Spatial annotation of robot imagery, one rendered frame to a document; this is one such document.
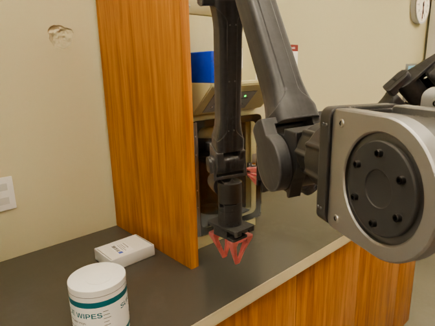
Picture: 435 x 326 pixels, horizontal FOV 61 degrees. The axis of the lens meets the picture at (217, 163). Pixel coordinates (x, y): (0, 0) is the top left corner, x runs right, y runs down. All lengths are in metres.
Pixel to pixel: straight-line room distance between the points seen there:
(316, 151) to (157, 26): 0.83
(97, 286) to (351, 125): 0.70
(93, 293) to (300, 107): 0.61
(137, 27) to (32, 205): 0.72
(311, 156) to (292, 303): 1.01
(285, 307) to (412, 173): 1.09
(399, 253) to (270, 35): 0.35
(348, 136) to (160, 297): 0.85
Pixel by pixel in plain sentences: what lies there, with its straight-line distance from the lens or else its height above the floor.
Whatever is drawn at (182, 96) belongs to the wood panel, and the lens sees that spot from 1.07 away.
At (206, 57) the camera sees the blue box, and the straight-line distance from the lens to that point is 1.12.
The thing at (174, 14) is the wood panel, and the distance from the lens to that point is 1.09.
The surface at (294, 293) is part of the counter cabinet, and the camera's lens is 1.37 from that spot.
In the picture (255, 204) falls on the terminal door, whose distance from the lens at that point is 1.43.
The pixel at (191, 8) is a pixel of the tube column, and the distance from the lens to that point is 1.21.
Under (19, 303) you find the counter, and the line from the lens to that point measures 1.22.
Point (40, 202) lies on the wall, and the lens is 1.48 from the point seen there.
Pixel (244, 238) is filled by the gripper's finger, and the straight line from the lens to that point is 0.89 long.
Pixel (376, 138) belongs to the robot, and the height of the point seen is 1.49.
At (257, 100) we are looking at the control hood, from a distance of 1.32.
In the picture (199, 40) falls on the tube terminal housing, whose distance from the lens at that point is 1.22.
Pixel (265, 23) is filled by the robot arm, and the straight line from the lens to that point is 0.57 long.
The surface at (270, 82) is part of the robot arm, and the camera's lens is 0.53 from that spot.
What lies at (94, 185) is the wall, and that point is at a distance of 1.54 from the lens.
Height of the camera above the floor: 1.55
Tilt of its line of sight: 14 degrees down
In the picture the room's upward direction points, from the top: 1 degrees counter-clockwise
